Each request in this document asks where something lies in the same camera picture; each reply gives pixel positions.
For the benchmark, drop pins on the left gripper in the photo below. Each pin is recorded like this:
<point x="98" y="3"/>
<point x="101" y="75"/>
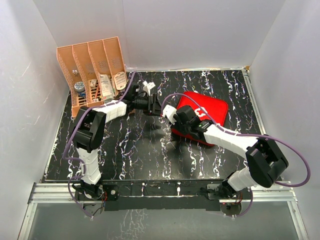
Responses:
<point x="154" y="106"/>

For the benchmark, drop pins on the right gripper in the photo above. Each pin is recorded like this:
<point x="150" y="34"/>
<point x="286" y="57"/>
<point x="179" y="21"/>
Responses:
<point x="178" y="119"/>

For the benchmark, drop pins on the red black medicine case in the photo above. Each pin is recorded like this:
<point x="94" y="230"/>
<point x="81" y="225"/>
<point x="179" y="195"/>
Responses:
<point x="208" y="109"/>

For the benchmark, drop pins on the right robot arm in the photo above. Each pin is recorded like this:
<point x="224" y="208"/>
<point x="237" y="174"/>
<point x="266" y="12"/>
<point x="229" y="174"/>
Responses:
<point x="265" y="160"/>

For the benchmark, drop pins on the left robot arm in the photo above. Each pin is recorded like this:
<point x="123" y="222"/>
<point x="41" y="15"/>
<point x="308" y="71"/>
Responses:
<point x="89" y="131"/>

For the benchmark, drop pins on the white medicine box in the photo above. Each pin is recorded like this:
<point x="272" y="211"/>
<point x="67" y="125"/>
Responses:
<point x="107" y="91"/>

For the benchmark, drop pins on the small medicine boxes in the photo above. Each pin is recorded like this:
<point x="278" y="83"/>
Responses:
<point x="94" y="91"/>

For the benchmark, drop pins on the oval blister card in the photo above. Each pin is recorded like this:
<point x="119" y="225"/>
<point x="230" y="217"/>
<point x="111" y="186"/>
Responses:
<point x="120" y="80"/>

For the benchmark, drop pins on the orange plastic file organizer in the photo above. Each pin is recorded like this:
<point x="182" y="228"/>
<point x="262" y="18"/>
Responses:
<point x="85" y="64"/>

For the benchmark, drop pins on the round blue tin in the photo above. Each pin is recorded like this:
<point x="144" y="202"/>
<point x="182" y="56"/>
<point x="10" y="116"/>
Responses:
<point x="80" y="89"/>

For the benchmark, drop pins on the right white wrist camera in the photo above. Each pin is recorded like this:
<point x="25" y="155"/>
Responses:
<point x="169" y="112"/>

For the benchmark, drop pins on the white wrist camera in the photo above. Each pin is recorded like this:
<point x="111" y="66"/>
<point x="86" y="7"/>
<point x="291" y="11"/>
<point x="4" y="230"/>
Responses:
<point x="148" y="86"/>
<point x="169" y="112"/>

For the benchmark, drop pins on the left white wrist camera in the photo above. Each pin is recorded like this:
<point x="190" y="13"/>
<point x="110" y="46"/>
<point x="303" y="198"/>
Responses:
<point x="148" y="86"/>

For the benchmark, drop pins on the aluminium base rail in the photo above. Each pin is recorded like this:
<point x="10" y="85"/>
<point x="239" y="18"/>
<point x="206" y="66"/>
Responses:
<point x="161" y="210"/>

